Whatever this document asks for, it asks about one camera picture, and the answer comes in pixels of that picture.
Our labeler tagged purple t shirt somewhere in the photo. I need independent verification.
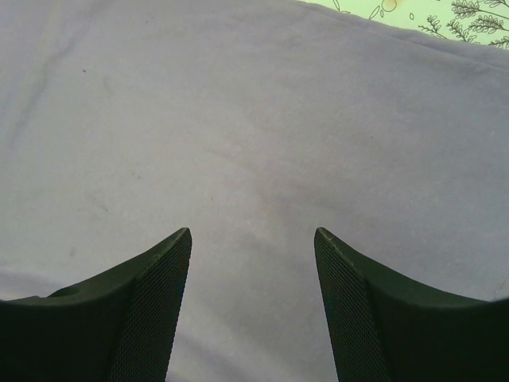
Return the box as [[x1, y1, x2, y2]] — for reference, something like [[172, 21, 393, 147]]
[[1, 1, 508, 381]]

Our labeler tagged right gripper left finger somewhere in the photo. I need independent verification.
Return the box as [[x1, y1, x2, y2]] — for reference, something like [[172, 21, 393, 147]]
[[1, 228, 192, 381]]

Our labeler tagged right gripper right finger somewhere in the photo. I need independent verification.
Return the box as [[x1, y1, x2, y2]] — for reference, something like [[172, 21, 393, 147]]
[[314, 228, 508, 381]]

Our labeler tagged floral patterned table mat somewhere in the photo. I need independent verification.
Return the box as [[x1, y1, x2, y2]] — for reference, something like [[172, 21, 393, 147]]
[[311, 0, 508, 50]]

